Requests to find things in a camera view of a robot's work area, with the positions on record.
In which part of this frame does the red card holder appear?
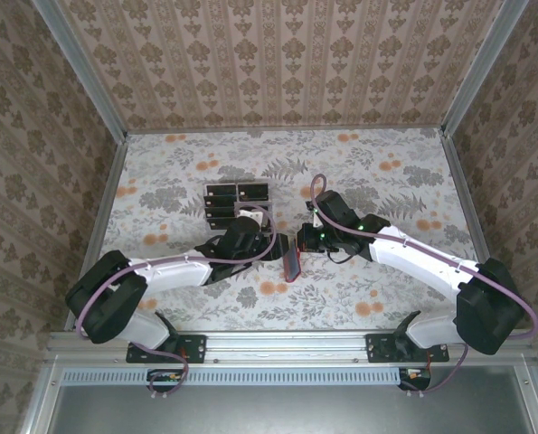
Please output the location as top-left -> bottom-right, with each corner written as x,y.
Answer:
281,245 -> 303,285

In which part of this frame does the black compartment rack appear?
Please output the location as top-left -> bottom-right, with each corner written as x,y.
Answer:
203,179 -> 273,232

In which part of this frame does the floral printed table sheet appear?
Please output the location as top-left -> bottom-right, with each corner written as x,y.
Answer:
90,127 -> 500,334

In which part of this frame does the black controller board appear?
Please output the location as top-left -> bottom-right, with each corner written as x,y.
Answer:
398,367 -> 432,391
146,368 -> 184,393

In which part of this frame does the grey metal panel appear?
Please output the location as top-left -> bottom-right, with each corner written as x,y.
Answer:
46,366 -> 534,434

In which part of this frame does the long aluminium base rail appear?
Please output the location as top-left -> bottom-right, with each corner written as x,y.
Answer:
46,328 -> 535,363

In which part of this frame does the thin aluminium table edge rail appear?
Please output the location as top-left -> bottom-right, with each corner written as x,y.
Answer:
126,126 -> 446,136

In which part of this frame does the slotted grey cable duct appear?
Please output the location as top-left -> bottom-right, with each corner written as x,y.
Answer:
61,366 -> 408,387

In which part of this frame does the aluminium corner post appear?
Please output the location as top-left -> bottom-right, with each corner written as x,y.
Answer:
30,0 -> 129,144
440,0 -> 531,139

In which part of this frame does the aluminium frame rail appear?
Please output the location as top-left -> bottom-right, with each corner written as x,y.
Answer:
19,356 -> 64,434
514,361 -> 538,434

